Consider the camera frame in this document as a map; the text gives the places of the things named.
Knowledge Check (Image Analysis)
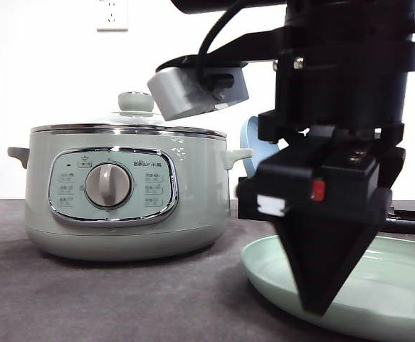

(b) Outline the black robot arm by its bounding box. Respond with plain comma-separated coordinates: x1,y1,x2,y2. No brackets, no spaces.
172,0,415,316

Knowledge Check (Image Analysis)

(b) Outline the green plate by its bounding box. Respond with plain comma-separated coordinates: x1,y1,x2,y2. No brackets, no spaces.
241,235,415,342

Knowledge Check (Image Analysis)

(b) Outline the green electric steamer pot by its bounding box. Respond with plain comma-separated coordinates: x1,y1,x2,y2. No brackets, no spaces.
7,123,253,261

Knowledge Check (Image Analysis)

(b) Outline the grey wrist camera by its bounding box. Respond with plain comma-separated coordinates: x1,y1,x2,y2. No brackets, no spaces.
147,66,249,120

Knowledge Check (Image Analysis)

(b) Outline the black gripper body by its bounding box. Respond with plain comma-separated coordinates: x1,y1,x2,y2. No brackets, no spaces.
257,43,415,187

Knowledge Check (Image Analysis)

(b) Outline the dark grey table mat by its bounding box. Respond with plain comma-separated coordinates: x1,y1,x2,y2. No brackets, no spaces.
0,199,415,342

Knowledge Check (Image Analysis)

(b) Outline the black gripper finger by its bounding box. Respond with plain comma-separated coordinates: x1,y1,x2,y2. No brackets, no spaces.
236,152,392,316

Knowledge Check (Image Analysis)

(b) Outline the white wall socket left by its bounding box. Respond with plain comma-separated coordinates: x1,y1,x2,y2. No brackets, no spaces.
96,0,128,32

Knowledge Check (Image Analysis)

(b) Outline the black camera cable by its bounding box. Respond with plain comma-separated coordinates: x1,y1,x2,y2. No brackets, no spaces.
198,8,243,55

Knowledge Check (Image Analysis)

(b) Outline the black plate rack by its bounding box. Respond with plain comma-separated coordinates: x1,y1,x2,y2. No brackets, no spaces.
237,176,415,234

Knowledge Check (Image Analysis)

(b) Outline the glass steamer lid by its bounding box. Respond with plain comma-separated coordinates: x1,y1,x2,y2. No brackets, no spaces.
29,92,227,138

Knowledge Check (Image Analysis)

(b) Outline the blue plate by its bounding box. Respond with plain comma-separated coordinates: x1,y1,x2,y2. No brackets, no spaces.
240,116,280,176

